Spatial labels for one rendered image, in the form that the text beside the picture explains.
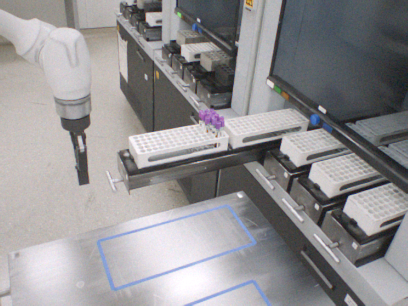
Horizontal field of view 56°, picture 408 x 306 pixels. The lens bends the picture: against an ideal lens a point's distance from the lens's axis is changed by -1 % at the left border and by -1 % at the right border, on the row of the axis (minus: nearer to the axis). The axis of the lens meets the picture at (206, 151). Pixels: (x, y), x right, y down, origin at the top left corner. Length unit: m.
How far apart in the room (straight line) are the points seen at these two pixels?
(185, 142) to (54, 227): 1.17
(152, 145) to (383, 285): 0.72
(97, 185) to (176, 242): 1.49
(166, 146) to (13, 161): 1.66
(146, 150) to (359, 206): 0.60
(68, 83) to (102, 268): 0.43
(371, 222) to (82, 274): 0.69
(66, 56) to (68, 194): 1.49
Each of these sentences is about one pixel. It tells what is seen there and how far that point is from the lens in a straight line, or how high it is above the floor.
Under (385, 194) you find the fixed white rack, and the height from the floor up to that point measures 0.86.
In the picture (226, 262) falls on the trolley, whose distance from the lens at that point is 0.90.
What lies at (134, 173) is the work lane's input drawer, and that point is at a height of 0.81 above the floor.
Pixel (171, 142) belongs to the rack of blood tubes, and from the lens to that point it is 1.18.
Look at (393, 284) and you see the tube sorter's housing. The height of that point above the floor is 0.73.
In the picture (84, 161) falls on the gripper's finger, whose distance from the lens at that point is 1.09.
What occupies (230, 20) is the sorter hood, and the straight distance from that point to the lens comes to 1.55.
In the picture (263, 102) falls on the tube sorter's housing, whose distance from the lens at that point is 1.42.
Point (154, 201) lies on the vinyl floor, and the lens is 2.24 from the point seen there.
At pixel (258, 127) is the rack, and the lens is 1.28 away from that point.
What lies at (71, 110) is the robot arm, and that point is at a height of 1.03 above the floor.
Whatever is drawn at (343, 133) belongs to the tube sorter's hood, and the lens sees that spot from 1.09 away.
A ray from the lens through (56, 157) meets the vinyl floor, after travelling 2.65.
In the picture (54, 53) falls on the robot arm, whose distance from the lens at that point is 0.95.
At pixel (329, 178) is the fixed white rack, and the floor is 0.87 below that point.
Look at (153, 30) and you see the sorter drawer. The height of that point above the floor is 0.80.
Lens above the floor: 1.51
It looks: 35 degrees down
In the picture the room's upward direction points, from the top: 5 degrees clockwise
